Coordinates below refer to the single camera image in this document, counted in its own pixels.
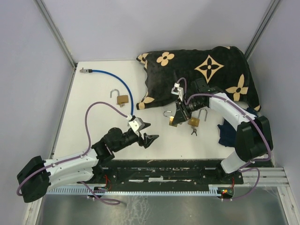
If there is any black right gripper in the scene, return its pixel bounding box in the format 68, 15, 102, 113
171, 97, 205, 125

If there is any small brass padlock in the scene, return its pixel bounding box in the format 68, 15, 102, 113
163, 110, 178, 127

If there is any brass padlock with key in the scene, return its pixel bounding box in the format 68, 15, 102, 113
110, 89, 129, 107

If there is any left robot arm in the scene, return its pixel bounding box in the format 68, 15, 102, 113
16, 127, 159, 203

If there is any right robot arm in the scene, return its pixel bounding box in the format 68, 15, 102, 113
171, 78, 273, 183

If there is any large brass padlock with keys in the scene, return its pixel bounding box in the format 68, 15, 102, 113
188, 108, 208, 136

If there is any dark blue cloth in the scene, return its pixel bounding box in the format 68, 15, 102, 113
217, 106, 261, 148

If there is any black floral patterned blanket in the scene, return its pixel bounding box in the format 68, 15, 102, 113
136, 46, 261, 111

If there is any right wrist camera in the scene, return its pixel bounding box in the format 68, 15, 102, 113
171, 83, 184, 101

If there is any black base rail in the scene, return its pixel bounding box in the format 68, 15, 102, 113
86, 160, 244, 189

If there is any white slotted cable duct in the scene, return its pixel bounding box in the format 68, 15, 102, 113
47, 182, 221, 196

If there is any blue cable with plug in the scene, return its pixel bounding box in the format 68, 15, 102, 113
80, 67, 135, 117

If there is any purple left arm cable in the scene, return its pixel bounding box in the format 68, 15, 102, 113
16, 101, 132, 196

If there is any right aluminium frame post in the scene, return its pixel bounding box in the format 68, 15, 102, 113
244, 0, 282, 60

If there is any aluminium frame post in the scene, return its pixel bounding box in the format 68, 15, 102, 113
244, 0, 282, 60
35, 0, 78, 68

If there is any left aluminium frame post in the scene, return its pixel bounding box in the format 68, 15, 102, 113
35, 0, 78, 68

